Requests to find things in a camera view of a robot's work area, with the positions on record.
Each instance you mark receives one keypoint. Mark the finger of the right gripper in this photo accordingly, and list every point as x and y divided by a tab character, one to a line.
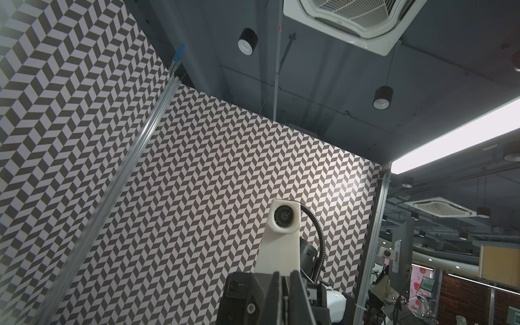
300	312
270	298

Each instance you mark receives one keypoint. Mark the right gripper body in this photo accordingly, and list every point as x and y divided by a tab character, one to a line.
238	304

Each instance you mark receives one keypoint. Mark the grey monitor on stand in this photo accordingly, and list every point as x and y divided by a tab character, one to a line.
400	258

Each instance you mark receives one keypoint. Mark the black ceiling spotlight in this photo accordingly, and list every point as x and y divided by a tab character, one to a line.
247	41
382	98

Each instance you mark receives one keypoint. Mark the ceiling light strip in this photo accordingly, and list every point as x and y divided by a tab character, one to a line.
493	124

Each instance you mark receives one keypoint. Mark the ceiling air conditioner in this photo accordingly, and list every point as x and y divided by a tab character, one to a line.
373	25

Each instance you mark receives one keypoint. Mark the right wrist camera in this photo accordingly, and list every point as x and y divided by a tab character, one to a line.
279	250

